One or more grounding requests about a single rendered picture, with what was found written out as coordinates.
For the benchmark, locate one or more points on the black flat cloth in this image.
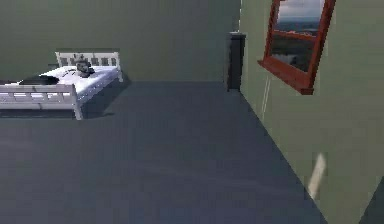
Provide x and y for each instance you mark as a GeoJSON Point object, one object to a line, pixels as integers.
{"type": "Point", "coordinates": [39, 80]}

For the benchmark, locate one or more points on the black tall cabinet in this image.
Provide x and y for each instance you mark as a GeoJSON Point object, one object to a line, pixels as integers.
{"type": "Point", "coordinates": [236, 61]}

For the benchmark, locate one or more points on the white slatted bed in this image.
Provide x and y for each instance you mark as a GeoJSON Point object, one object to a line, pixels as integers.
{"type": "Point", "coordinates": [90, 81]}

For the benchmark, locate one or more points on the grey round lump on bed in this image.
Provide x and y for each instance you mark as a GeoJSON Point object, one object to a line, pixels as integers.
{"type": "Point", "coordinates": [82, 68]}

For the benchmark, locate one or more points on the red framed window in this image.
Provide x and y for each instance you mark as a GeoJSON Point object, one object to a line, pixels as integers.
{"type": "Point", "coordinates": [296, 43]}

